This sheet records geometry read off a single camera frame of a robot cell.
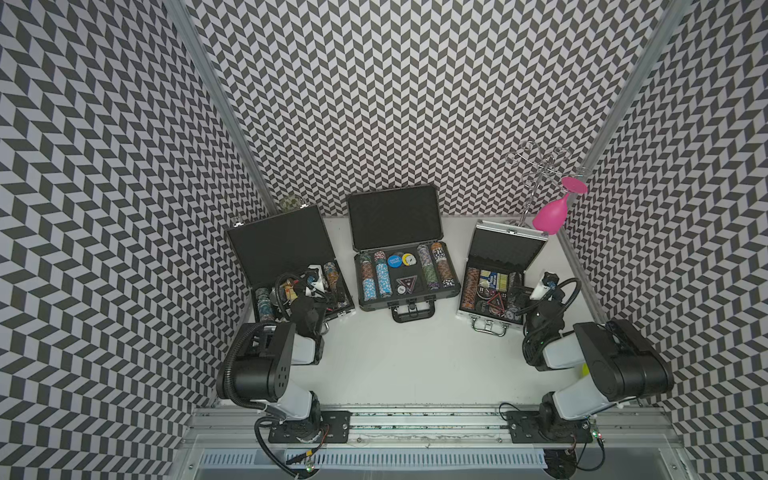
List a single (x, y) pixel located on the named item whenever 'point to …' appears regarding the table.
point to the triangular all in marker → (408, 282)
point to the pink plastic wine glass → (550, 217)
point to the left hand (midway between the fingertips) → (325, 274)
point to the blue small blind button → (394, 261)
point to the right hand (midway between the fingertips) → (531, 279)
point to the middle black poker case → (397, 221)
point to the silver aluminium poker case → (491, 283)
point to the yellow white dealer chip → (408, 259)
